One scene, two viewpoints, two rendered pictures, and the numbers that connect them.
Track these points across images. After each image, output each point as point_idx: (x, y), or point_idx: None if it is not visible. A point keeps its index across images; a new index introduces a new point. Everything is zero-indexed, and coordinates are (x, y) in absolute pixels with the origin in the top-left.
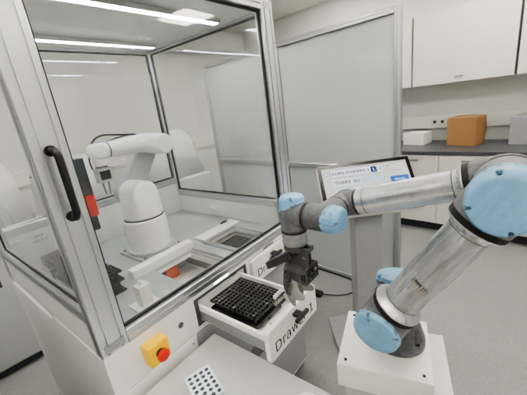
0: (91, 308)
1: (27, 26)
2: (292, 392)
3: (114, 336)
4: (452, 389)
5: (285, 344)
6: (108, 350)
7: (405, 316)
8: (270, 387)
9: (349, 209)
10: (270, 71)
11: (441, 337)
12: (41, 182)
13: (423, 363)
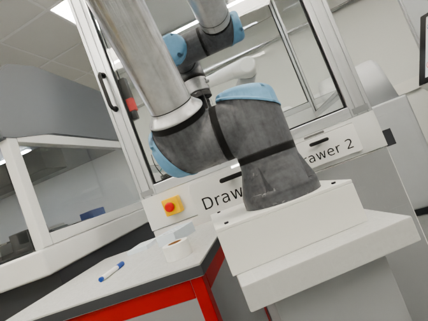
0: (130, 164)
1: (90, 19)
2: (198, 244)
3: (146, 186)
4: (285, 268)
5: (221, 207)
6: (142, 195)
7: (152, 119)
8: (197, 241)
9: (202, 34)
10: None
11: (403, 217)
12: (101, 92)
13: (251, 214)
